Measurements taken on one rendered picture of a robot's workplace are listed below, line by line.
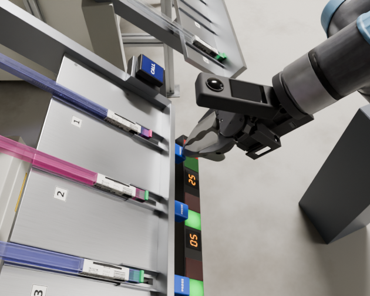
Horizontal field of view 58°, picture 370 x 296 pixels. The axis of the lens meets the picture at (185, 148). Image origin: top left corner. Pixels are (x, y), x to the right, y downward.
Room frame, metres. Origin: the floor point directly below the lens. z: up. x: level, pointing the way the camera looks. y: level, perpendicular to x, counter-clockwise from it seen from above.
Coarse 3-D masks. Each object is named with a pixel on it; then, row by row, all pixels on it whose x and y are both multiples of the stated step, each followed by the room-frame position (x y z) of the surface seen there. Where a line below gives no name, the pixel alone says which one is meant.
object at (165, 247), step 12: (168, 108) 0.40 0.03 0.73; (168, 120) 0.37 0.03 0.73; (168, 132) 0.34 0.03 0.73; (168, 144) 0.32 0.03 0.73; (168, 156) 0.29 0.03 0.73; (168, 168) 0.27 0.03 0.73; (168, 180) 0.25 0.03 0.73; (168, 192) 0.23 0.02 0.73; (168, 204) 0.21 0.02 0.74; (168, 216) 0.19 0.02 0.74; (168, 228) 0.17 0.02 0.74; (168, 240) 0.15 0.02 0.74; (168, 252) 0.14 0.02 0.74; (168, 264) 0.12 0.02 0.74; (168, 276) 0.11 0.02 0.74; (156, 288) 0.10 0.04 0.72; (168, 288) 0.09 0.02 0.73
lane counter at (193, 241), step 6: (186, 228) 0.20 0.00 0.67; (186, 234) 0.19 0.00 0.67; (192, 234) 0.19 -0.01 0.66; (198, 234) 0.19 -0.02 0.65; (186, 240) 0.18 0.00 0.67; (192, 240) 0.18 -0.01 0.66; (198, 240) 0.18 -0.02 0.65; (186, 246) 0.17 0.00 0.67; (192, 246) 0.17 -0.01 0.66; (198, 246) 0.17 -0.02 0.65
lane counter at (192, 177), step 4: (188, 172) 0.30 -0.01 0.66; (188, 176) 0.30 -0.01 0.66; (192, 176) 0.30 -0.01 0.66; (196, 176) 0.30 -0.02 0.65; (188, 180) 0.29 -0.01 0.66; (192, 180) 0.29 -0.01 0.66; (196, 180) 0.29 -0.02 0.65; (188, 184) 0.28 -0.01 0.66; (192, 184) 0.28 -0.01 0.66; (196, 184) 0.29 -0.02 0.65; (196, 188) 0.28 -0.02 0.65
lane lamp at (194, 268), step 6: (186, 258) 0.15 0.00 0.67; (186, 264) 0.14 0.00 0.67; (192, 264) 0.14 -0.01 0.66; (198, 264) 0.15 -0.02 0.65; (186, 270) 0.13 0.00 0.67; (192, 270) 0.13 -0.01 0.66; (198, 270) 0.14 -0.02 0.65; (186, 276) 0.12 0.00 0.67; (192, 276) 0.13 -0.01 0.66; (198, 276) 0.13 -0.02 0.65
